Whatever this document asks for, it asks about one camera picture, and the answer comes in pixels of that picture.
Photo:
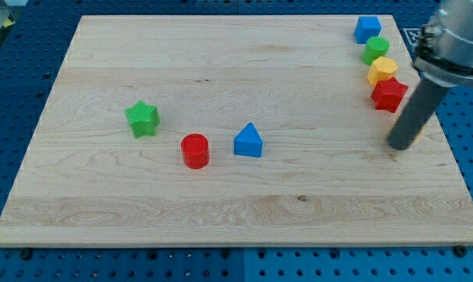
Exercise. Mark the yellow hexagon block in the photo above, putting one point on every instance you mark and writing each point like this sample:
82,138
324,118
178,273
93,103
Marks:
382,69

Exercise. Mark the grey cylindrical pointer tool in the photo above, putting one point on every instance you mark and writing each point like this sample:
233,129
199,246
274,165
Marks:
420,107

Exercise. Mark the green cylinder block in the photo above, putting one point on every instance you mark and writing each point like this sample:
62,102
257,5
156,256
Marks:
375,47

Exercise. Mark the red star block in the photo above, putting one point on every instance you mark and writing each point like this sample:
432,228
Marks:
388,94

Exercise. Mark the blue cube block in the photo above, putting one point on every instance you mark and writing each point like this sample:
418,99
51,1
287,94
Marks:
366,27

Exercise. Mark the green star block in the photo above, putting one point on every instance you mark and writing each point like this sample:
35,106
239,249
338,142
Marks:
143,119

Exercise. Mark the blue triangle block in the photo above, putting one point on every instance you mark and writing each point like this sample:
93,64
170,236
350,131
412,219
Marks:
248,142

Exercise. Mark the white fiducial marker tag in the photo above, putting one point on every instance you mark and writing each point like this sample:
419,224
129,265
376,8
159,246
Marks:
412,35

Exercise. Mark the wooden board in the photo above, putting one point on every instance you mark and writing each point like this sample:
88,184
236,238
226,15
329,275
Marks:
326,177

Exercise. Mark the yellow block behind pointer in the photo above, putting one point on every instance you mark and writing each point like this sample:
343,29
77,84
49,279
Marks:
419,134

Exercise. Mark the red cylinder block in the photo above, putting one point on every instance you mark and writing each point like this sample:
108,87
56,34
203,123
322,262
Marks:
195,151

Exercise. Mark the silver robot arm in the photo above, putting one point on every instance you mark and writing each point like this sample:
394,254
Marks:
444,52

